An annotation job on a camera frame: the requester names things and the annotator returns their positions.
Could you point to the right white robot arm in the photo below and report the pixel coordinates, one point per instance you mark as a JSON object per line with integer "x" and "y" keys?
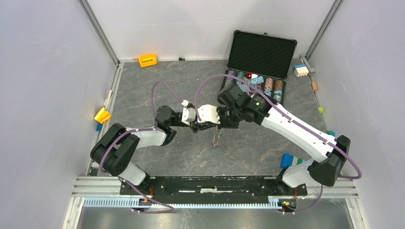
{"x": 325, "y": 150}

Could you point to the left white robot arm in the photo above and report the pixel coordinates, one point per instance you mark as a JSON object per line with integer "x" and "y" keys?
{"x": 114, "y": 151}

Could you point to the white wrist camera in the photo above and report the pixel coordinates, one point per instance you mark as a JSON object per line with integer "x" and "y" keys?
{"x": 188, "y": 113}
{"x": 208, "y": 113}

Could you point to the light blue chip stack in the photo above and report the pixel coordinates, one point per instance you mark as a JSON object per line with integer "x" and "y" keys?
{"x": 257, "y": 80}

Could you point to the blue green white block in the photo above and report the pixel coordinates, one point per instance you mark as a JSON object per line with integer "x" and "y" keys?
{"x": 289, "y": 160}

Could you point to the yellow orange toy block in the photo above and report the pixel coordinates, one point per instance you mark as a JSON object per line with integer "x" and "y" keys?
{"x": 102, "y": 115}

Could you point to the white blue toy block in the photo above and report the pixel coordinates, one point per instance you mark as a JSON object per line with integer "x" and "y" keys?
{"x": 300, "y": 70}

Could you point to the metal keyring with tags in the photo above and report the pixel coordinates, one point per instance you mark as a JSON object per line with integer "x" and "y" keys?
{"x": 217, "y": 136}

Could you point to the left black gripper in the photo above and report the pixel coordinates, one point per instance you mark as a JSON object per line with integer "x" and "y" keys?
{"x": 195, "y": 126}

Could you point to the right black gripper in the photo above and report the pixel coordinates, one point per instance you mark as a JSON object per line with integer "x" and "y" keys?
{"x": 222, "y": 125}

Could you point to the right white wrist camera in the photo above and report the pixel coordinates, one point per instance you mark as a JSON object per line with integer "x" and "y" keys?
{"x": 208, "y": 113}

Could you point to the orange chip stack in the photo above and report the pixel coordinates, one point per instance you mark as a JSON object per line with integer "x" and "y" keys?
{"x": 278, "y": 87}

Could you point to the white cable duct rail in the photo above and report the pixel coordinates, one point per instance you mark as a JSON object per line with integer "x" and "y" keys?
{"x": 142, "y": 203}

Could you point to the black poker chip case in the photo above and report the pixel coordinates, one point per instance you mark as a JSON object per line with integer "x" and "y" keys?
{"x": 253, "y": 55}

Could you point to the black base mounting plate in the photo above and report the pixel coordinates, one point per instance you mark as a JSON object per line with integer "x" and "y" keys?
{"x": 217, "y": 189}

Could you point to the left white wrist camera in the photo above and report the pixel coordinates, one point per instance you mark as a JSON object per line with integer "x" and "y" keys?
{"x": 188, "y": 113}

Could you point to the tan wooden cube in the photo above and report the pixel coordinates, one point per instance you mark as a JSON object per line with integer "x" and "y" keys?
{"x": 314, "y": 86}

